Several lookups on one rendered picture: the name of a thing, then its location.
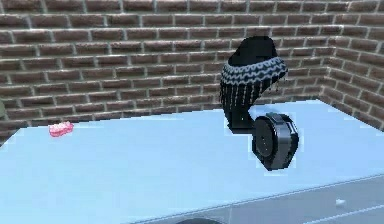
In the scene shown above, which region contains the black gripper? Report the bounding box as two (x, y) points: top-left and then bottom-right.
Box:
(251, 112), (300, 172)

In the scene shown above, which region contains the pale blue chest of drawers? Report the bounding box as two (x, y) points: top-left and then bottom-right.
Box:
(0, 98), (384, 224)

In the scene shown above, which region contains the pink lumpy object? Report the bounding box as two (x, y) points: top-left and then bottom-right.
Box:
(48, 120), (75, 138)

